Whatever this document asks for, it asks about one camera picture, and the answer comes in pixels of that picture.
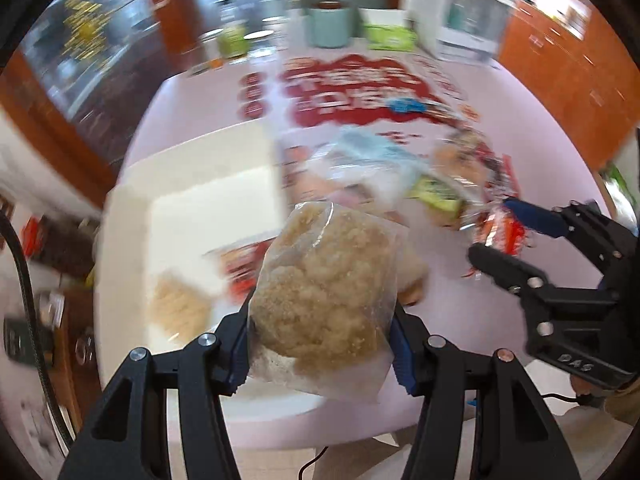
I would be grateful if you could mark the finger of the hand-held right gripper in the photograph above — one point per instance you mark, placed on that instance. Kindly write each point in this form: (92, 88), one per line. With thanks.
(537, 217)
(500, 267)

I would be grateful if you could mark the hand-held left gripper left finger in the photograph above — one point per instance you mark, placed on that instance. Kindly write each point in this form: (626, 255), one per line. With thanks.
(227, 355)

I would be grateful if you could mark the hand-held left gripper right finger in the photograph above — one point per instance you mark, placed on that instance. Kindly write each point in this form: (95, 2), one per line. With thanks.
(404, 360)

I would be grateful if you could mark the red orange snack packet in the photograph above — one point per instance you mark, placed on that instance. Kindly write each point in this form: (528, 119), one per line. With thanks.
(502, 235)

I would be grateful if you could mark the clear bag of beige puffs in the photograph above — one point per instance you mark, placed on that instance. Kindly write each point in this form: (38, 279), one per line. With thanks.
(320, 285)

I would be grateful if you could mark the white plastic bin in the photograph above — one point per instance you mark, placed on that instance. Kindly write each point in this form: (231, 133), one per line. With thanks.
(200, 200)

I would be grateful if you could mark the red striped snack packet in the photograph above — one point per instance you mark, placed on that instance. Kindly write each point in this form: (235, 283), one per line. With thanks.
(502, 175)

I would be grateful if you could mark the beige puffed snack bag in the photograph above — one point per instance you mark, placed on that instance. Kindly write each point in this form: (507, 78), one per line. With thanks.
(180, 305)

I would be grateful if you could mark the red printed snack packet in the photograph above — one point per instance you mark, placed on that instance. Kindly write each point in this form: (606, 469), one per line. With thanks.
(245, 265)

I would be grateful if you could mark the clear packet of brown bread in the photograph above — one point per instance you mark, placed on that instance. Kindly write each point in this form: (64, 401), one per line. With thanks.
(465, 157)

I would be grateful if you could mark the green snack packet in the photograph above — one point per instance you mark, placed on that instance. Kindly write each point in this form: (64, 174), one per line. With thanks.
(437, 195)

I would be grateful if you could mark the wooden cabinet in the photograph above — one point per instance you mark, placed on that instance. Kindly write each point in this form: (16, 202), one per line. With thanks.
(570, 75)

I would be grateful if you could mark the clear snack bag blue label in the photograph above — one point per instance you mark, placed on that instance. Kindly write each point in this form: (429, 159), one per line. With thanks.
(370, 160)

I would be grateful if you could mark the small blue packet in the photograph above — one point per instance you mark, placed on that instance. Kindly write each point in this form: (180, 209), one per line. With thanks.
(406, 106)

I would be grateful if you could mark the black electronic device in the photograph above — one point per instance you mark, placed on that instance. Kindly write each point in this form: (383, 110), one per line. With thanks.
(25, 337)

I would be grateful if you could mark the white countertop appliance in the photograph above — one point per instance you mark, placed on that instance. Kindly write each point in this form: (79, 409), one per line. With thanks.
(450, 15)

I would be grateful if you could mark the pink red printed tablecloth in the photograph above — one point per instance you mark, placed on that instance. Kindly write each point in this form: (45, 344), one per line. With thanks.
(350, 85)

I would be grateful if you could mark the green tissue pack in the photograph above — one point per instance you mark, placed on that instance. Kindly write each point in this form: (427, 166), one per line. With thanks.
(390, 36)

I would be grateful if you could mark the teal canister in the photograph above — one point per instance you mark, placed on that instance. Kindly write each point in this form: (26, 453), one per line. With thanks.
(330, 25)

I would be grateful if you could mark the green jar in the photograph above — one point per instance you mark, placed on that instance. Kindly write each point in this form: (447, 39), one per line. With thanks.
(232, 42)

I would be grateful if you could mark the glass display cabinet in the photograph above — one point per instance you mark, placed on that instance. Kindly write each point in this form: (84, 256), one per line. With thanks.
(90, 50)

